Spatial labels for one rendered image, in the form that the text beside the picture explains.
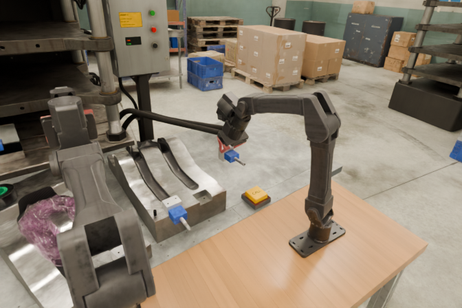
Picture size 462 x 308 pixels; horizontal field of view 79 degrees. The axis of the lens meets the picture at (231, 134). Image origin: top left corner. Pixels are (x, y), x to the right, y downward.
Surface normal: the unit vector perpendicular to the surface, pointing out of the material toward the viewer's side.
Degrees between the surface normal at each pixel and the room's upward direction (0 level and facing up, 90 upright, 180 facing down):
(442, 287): 0
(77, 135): 88
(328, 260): 0
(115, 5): 90
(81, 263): 63
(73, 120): 88
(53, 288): 0
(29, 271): 28
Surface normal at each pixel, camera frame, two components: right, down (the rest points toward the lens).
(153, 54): 0.60, 0.39
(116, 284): 0.32, -0.53
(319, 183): -0.62, 0.29
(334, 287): 0.04, -0.89
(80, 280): 0.49, -0.04
